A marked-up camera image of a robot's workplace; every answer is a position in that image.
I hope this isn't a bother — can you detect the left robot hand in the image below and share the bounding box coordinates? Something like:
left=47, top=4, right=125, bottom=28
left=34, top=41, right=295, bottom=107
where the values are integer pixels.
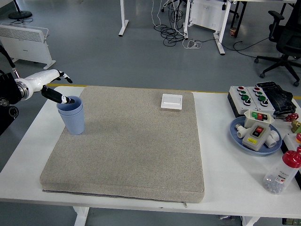
left=23, top=69, right=76, bottom=105

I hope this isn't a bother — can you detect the blue ribbed plastic cup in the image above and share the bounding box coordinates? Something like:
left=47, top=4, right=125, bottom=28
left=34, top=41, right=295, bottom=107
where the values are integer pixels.
left=56, top=95, right=83, bottom=117
left=58, top=105, right=85, bottom=136

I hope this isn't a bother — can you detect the black round stand base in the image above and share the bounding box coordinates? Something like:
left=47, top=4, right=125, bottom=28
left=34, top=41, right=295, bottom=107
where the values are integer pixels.
left=8, top=0, right=33, bottom=20

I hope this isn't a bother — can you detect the white desk leg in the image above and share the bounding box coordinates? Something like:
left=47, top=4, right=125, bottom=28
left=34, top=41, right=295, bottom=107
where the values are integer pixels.
left=118, top=0, right=129, bottom=37

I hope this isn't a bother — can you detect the grey-brown cushion mat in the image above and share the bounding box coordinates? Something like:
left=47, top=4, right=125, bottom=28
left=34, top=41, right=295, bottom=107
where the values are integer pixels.
left=39, top=85, right=205, bottom=208

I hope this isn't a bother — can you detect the white table leg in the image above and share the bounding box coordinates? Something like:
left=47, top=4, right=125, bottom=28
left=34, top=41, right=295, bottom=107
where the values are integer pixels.
left=72, top=206, right=90, bottom=226
left=242, top=216, right=261, bottom=226

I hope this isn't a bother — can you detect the white button control box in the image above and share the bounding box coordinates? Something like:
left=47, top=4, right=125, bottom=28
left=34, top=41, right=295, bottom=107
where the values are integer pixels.
left=227, top=86, right=259, bottom=118
left=246, top=86, right=276, bottom=116

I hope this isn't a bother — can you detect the blue round plate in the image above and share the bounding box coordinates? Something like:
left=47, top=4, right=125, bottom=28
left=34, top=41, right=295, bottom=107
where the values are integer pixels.
left=230, top=116, right=283, bottom=157

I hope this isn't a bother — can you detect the white PVC pipe fitting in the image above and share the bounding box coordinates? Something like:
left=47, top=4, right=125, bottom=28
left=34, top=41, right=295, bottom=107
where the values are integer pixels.
left=265, top=130, right=281, bottom=148
left=236, top=124, right=247, bottom=139

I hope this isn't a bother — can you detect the black desk leg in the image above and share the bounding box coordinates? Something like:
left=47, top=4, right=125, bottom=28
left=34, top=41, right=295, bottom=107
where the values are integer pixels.
left=229, top=0, right=247, bottom=38

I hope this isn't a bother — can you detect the black plastic tray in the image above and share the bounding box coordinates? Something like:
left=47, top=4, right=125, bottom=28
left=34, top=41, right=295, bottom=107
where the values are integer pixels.
left=255, top=81, right=297, bottom=118

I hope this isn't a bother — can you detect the black office chair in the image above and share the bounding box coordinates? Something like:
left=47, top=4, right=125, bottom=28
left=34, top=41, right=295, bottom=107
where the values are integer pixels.
left=253, top=0, right=301, bottom=87

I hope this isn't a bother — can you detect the emergency stop button box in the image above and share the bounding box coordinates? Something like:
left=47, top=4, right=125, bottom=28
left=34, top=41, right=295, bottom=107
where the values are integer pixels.
left=281, top=132, right=301, bottom=156

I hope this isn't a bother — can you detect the clear bottle red cap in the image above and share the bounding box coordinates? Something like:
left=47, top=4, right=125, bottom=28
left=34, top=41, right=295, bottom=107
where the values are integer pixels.
left=262, top=146, right=301, bottom=195

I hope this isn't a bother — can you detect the white wall switch panel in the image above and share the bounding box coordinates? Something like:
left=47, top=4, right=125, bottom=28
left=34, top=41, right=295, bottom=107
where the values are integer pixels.
left=160, top=93, right=183, bottom=110

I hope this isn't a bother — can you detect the black cable bundle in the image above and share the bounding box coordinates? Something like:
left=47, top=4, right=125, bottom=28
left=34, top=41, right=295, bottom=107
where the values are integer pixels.
left=154, top=0, right=189, bottom=47

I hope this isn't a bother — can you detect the white cable coil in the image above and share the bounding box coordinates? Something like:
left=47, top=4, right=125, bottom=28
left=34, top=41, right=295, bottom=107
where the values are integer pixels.
left=182, top=39, right=202, bottom=50

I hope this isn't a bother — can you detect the white desk frame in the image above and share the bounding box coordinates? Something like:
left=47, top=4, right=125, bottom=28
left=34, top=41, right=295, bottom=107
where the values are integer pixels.
left=182, top=0, right=236, bottom=56

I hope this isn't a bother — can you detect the long black floor cable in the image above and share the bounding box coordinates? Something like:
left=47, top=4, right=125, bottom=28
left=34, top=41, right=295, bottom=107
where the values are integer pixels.
left=199, top=36, right=271, bottom=58

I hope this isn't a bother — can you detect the beige three-button switch box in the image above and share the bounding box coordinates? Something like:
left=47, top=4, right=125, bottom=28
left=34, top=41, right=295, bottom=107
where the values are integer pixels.
left=243, top=109, right=275, bottom=129

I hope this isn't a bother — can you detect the grey two-button switch box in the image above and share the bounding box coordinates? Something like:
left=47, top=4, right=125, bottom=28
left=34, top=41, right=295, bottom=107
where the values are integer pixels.
left=242, top=123, right=271, bottom=151

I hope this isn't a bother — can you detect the brass valve red handle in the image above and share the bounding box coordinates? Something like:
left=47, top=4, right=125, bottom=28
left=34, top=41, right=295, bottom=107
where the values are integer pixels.
left=285, top=113, right=301, bottom=134

